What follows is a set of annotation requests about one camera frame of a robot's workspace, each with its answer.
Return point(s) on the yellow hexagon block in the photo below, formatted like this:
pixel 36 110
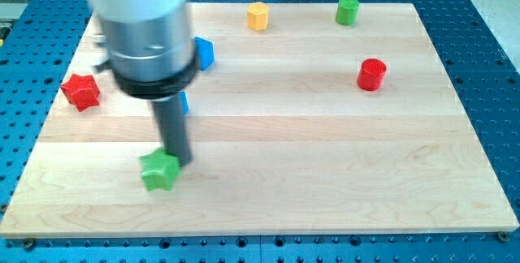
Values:
pixel 257 16

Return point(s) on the green cylinder block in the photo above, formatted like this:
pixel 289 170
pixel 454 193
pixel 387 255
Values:
pixel 347 12

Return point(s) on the red cylinder block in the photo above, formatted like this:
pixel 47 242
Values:
pixel 371 74

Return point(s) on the red star block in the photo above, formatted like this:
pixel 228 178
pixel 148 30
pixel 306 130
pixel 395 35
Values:
pixel 81 91

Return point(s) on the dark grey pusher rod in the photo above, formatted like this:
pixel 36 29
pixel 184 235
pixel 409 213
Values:
pixel 169 115

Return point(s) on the green star block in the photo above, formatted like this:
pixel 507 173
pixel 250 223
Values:
pixel 159 170

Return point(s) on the blue pentagon block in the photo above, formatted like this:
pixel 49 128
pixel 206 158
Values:
pixel 205 51

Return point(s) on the light wooden board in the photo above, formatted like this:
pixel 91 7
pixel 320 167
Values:
pixel 284 142

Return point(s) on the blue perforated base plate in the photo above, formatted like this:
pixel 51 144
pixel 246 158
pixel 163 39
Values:
pixel 41 44

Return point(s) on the small blue block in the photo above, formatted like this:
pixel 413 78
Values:
pixel 184 102

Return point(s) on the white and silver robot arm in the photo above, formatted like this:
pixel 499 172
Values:
pixel 152 56

